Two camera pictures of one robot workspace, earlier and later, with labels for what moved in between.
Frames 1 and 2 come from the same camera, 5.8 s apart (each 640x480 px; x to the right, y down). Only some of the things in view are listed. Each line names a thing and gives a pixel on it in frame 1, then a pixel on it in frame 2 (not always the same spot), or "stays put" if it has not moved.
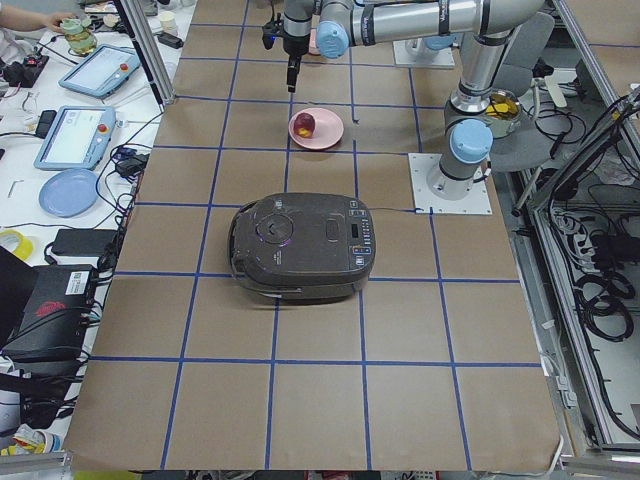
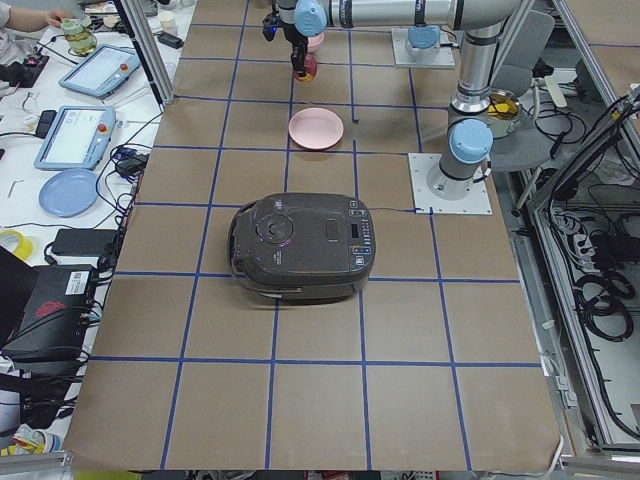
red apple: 304,124 → 310,67
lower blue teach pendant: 77,138 stays put
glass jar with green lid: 79,36 stays put
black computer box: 55,318 stays put
